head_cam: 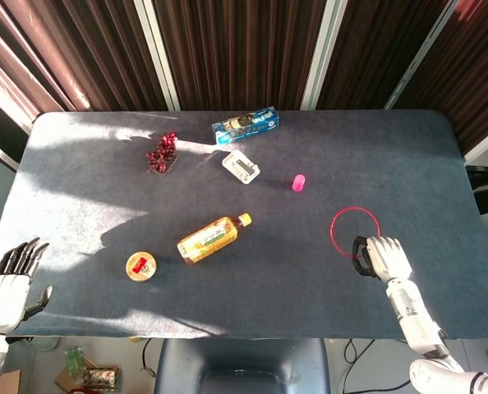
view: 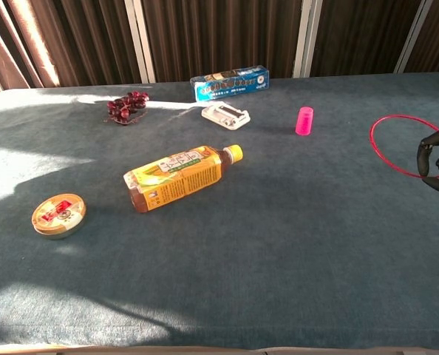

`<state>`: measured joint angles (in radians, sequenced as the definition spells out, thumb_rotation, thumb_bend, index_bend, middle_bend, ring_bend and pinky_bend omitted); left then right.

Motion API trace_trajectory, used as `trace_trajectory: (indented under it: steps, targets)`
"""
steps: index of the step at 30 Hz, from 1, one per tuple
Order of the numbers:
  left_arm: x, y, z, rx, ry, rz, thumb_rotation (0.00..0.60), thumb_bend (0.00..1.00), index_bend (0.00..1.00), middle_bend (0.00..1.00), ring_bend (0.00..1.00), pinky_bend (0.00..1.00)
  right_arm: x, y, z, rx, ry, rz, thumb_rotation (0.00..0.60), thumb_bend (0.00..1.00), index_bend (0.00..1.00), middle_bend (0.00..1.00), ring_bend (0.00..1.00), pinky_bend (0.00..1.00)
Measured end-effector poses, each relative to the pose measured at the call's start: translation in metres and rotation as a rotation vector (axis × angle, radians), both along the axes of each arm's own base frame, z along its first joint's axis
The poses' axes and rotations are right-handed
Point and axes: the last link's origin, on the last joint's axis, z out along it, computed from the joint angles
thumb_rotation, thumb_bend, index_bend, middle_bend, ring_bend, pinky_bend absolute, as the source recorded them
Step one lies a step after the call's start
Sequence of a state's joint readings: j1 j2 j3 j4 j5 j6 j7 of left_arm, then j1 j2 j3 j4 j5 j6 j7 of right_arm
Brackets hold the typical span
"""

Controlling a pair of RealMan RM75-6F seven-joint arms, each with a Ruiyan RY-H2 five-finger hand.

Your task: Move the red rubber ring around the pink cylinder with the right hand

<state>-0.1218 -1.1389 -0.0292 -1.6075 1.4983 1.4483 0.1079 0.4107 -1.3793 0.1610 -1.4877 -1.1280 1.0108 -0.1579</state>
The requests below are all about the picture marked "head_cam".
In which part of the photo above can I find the cardboard box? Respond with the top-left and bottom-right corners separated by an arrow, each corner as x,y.
0,369 -> 22,394

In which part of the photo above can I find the red thin ring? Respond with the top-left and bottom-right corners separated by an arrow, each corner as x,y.
329,206 -> 381,259

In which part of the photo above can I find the blue table cloth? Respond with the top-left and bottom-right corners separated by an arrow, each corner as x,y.
0,109 -> 486,341

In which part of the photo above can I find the dark red grape bunch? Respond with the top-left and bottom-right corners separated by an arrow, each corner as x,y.
145,131 -> 179,175

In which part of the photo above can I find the patterned snack bag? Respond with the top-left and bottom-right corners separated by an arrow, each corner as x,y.
81,366 -> 120,392

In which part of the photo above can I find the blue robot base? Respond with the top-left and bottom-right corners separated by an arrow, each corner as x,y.
153,338 -> 331,394

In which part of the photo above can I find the blue rectangular box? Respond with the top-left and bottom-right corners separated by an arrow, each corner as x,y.
210,105 -> 281,145

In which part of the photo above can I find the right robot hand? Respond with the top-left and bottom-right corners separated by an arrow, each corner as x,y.
352,235 -> 413,282

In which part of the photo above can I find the white rectangular plastic device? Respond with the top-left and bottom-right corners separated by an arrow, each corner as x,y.
221,149 -> 261,186

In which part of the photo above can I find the green snack packet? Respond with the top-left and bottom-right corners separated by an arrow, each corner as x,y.
64,346 -> 85,377

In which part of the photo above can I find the yellow label tea bottle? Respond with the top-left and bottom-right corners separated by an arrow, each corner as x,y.
176,212 -> 253,264

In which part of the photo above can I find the round yellow red tin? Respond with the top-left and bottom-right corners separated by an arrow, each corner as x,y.
125,250 -> 159,283

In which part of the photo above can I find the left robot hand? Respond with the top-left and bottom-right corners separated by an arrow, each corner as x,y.
0,236 -> 53,332

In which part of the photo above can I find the brown curtain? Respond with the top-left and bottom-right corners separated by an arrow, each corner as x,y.
0,0 -> 488,153

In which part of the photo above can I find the black floor cable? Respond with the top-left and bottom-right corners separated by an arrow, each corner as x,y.
340,338 -> 412,393

